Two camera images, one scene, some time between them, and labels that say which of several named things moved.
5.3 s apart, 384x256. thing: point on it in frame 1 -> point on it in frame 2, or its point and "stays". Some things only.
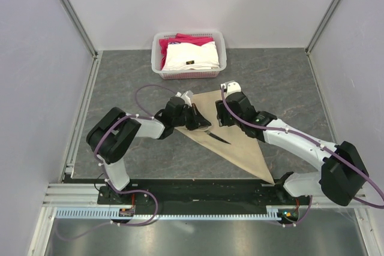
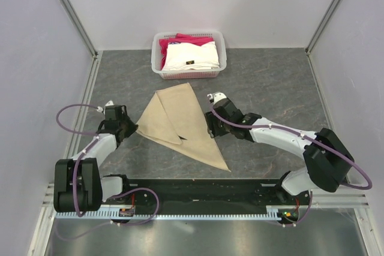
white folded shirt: [183, 56] stays
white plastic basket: [191, 55] stays
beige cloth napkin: [230, 139] -> [175, 120]
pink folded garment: [185, 38] stays
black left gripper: [200, 121] -> [132, 127]
